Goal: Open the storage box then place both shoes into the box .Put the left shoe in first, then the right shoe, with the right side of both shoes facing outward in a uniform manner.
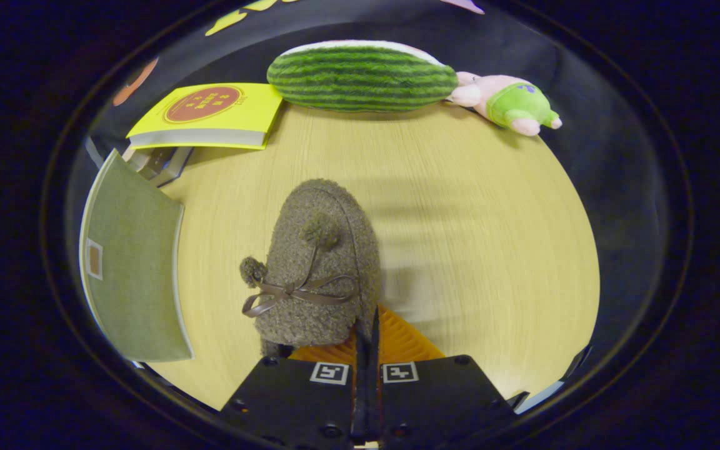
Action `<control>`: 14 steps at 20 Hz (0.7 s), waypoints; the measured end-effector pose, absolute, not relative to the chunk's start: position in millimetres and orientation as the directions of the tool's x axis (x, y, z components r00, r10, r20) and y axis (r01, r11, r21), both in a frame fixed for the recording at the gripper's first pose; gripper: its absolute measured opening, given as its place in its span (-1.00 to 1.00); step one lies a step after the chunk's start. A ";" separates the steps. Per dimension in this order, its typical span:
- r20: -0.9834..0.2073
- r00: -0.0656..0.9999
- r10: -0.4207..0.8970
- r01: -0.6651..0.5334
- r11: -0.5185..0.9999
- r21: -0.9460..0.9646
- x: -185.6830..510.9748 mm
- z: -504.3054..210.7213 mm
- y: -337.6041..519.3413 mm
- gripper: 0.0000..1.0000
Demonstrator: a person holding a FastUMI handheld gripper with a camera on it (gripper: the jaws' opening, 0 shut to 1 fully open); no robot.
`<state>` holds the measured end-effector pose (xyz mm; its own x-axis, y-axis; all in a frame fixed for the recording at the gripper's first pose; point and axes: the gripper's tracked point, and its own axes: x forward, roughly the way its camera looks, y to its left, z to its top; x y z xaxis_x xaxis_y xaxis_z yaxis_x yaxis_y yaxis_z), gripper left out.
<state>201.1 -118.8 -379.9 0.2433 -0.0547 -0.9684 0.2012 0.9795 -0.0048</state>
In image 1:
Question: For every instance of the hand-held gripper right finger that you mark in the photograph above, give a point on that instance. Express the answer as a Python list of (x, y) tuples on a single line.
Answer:
[(441, 400)]

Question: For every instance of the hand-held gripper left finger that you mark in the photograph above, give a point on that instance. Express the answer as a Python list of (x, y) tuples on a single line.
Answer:
[(297, 406)]

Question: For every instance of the brown fuzzy shoe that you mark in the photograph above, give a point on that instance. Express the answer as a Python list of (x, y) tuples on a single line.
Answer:
[(329, 281)]

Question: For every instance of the beige fabric storage box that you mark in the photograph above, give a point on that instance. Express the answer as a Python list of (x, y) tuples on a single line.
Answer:
[(135, 262)]

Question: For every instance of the white book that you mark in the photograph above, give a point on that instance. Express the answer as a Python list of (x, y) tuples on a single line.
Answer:
[(160, 162)]

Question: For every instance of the pink and green plush toy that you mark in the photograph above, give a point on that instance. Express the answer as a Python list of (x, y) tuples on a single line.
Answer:
[(516, 103)]

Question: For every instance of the yellow book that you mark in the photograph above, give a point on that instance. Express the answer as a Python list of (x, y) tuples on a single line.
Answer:
[(210, 106)]

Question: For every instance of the watermelon slice plush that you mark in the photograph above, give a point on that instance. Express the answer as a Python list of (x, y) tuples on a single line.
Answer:
[(360, 78)]

